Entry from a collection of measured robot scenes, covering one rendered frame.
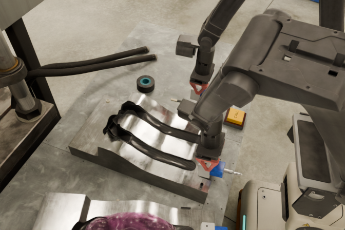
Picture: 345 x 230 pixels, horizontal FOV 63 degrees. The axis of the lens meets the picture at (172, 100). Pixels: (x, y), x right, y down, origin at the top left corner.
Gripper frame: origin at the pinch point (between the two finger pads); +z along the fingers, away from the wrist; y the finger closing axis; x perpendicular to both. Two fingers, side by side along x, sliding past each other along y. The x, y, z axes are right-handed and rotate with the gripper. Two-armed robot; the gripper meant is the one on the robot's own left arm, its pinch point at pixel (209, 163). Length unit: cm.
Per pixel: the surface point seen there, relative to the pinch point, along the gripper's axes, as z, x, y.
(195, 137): 2.6, -7.9, -11.7
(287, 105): 80, 32, -143
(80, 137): 0.9, -46.0, 2.4
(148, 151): 1.8, -21.1, 0.1
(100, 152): -0.4, -34.8, 7.2
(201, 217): 10.3, 1.0, 12.5
